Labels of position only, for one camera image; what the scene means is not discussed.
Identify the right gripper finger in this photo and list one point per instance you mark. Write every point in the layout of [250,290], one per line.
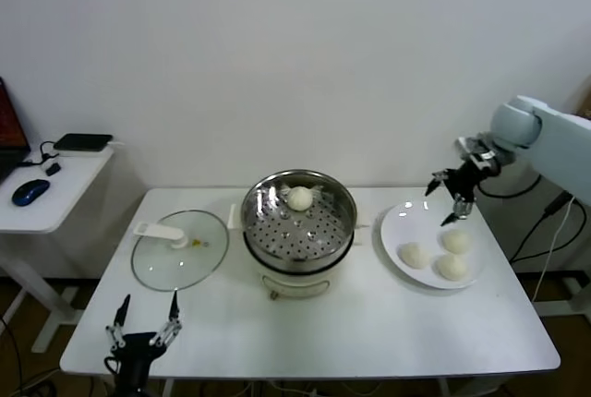
[462,207]
[444,176]

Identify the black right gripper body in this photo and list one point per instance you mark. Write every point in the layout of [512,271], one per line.
[468,177]

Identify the blue computer mouse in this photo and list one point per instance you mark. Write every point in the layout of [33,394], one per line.
[30,191]

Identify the black laptop with red screen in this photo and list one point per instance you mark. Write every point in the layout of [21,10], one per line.
[11,129]

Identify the stainless steel steamer basket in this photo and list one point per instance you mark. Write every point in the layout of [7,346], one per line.
[300,235]

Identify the white steamed baozi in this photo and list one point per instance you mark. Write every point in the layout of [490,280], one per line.
[457,241]
[300,198]
[452,268]
[414,256]

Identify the white electric cooker base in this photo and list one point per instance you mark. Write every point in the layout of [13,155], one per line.
[295,281]

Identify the black flat box device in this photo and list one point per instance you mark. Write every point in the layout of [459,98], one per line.
[83,140]

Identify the orange brown packet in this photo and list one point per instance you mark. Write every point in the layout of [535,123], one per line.
[586,104]

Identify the white round plate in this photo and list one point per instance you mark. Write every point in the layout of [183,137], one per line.
[415,226]
[377,240]

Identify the white side table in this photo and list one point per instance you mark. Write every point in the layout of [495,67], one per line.
[69,194]

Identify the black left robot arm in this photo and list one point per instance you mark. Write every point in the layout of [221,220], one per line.
[133,378]

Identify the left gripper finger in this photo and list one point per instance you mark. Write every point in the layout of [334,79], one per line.
[174,309]
[123,311]

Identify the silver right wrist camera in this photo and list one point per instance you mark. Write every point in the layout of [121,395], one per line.
[471,145]

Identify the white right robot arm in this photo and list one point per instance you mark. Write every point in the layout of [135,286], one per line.
[554,138]

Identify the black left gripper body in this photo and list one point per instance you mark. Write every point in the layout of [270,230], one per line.
[136,346]

